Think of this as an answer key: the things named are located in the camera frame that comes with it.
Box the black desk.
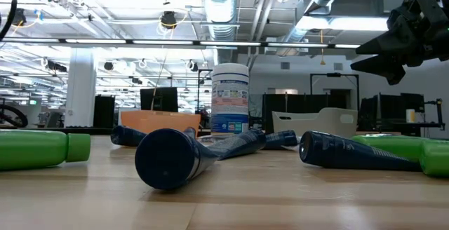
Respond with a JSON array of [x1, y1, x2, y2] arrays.
[[356, 121, 446, 137]]

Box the black clamp stand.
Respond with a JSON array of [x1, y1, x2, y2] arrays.
[[424, 97, 446, 131]]

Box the green plastic bottle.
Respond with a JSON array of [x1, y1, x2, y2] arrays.
[[0, 129, 91, 171], [351, 134, 449, 178]]

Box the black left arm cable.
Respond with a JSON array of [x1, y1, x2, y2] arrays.
[[0, 0, 19, 41]]

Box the black wheel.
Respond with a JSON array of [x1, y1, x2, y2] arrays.
[[0, 104, 29, 128]]

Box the black frame stand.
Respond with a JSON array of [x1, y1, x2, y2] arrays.
[[309, 72, 360, 111]]

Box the clear plastic wrapper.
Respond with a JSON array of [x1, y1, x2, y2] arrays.
[[196, 134, 225, 143]]

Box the black monitor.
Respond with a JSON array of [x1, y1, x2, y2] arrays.
[[140, 87, 179, 113]]

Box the black partition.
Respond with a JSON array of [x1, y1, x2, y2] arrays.
[[262, 93, 351, 133]]

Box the orange plastic bin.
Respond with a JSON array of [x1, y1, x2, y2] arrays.
[[120, 109, 201, 138]]

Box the hanging yellow cable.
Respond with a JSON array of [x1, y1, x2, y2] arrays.
[[319, 29, 326, 66]]

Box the white wipes canister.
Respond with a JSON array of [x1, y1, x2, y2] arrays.
[[210, 62, 250, 138]]

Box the dark blue toiletry tube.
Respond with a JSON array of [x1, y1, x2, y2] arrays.
[[206, 129, 267, 161], [264, 130, 299, 151], [299, 130, 422, 173], [110, 125, 147, 147], [135, 127, 221, 190]]

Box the black aluminium table frame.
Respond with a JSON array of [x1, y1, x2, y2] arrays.
[[0, 127, 114, 136]]

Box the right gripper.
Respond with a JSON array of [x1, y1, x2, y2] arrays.
[[350, 0, 449, 86]]

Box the black ceiling camera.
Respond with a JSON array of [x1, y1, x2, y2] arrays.
[[160, 11, 177, 29], [7, 8, 27, 27]]

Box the grey plastic bin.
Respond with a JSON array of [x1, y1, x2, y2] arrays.
[[272, 107, 358, 140]]

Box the white pillar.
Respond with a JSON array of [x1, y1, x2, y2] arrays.
[[65, 47, 98, 128]]

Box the black monitors row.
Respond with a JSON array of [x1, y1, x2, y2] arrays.
[[358, 92, 426, 123]]

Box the ribbed silver ventilation duct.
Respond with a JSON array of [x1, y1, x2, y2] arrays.
[[201, 0, 243, 65]]

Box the black cabinet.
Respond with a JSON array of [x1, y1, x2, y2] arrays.
[[93, 95, 116, 128]]

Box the long ceiling light bar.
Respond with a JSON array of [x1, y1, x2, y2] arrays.
[[0, 36, 362, 50]]

